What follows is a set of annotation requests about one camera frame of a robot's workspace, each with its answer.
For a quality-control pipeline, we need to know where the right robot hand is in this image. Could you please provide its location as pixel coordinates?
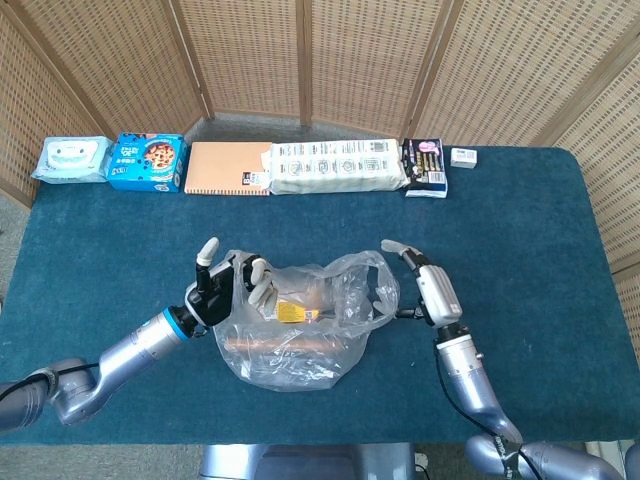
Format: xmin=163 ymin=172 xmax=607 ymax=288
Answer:
xmin=372 ymin=238 xmax=464 ymax=330

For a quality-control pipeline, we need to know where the yellow snack packet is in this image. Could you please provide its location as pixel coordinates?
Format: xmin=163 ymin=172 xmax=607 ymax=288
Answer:
xmin=274 ymin=301 xmax=324 ymax=324

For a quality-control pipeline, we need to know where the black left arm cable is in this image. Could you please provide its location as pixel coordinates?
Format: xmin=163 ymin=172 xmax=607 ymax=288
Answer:
xmin=0 ymin=362 xmax=99 ymax=401

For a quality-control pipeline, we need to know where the light blue wet wipes pack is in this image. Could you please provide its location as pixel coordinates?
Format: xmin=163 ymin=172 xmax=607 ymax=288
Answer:
xmin=30 ymin=135 xmax=114 ymax=185

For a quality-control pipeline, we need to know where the blue cookie box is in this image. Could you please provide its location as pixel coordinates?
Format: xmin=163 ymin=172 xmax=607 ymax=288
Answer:
xmin=107 ymin=131 xmax=189 ymax=194

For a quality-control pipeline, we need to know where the black and purple pad pack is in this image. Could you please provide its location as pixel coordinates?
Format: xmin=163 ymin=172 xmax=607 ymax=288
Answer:
xmin=401 ymin=138 xmax=450 ymax=199

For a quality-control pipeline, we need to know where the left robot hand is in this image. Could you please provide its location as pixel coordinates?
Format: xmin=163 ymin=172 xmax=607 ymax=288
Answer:
xmin=183 ymin=237 xmax=279 ymax=329

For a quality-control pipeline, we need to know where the woven bamboo folding screen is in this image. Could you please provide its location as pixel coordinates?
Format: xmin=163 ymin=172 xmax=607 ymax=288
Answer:
xmin=0 ymin=0 xmax=640 ymax=351

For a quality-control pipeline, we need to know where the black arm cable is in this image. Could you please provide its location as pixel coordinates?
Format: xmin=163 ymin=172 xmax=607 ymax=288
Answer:
xmin=0 ymin=362 xmax=99 ymax=401
xmin=437 ymin=369 xmax=556 ymax=480

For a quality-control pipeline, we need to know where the long white tissue pack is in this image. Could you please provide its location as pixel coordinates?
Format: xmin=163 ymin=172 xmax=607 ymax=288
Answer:
xmin=260 ymin=139 xmax=409 ymax=196

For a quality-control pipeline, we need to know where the clear plastic bag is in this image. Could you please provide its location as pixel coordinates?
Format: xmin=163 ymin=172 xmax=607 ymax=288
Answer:
xmin=212 ymin=249 xmax=400 ymax=393

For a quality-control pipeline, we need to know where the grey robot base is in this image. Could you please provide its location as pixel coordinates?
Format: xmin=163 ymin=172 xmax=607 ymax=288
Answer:
xmin=198 ymin=443 xmax=417 ymax=480

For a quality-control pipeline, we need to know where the blue felt table cover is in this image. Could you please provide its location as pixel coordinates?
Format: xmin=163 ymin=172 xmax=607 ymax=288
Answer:
xmin=0 ymin=145 xmax=640 ymax=446

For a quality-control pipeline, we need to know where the small white box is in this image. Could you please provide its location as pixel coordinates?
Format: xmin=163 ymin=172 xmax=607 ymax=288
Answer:
xmin=450 ymin=147 xmax=478 ymax=169

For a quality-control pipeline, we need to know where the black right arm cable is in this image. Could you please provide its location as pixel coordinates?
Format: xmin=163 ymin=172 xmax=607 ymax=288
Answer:
xmin=437 ymin=369 xmax=556 ymax=480

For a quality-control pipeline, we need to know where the orange spiral notebook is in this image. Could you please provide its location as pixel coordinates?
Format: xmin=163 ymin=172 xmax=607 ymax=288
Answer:
xmin=183 ymin=141 xmax=274 ymax=197

